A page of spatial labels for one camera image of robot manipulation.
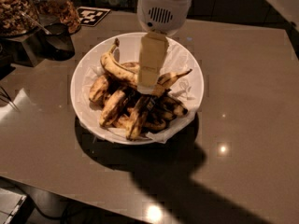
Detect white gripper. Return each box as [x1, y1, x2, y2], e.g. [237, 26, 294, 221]
[137, 0, 192, 94]

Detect long top banana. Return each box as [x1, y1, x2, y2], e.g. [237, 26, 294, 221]
[100, 37, 167, 97]

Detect back middle banana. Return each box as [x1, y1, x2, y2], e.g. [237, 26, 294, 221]
[122, 62, 139, 73]

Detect right stemmed banana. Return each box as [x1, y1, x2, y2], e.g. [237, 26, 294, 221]
[158, 69, 192, 89]

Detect right lower banana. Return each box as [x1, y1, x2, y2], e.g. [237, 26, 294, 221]
[159, 96, 188, 117]

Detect front centre dark banana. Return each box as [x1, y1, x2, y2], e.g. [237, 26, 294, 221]
[125, 95, 153, 141]

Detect white bowl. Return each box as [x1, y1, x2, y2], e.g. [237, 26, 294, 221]
[70, 32, 205, 146]

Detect left spotted banana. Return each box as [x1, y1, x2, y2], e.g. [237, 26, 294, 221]
[89, 74, 109, 103]

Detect front left banana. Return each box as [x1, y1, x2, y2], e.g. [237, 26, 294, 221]
[99, 87, 128, 127]

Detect bottom curved banana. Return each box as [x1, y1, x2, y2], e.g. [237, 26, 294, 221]
[112, 114, 167, 133]

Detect white paper liner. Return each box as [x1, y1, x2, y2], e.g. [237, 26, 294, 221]
[78, 43, 200, 145]

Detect black white marker tag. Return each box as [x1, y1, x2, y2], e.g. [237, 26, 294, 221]
[78, 7, 110, 27]

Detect black scoop cup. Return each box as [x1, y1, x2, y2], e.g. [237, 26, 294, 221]
[20, 11, 76, 62]

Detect glass jar of nuts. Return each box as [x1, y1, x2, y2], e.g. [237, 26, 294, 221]
[33, 0, 80, 34]

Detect glass jar of cashews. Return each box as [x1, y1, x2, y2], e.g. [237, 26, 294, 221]
[0, 0, 39, 37]

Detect grey box corner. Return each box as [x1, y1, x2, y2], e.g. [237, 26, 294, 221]
[0, 189, 26, 224]

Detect black cable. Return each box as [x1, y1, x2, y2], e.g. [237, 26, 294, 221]
[0, 175, 104, 224]

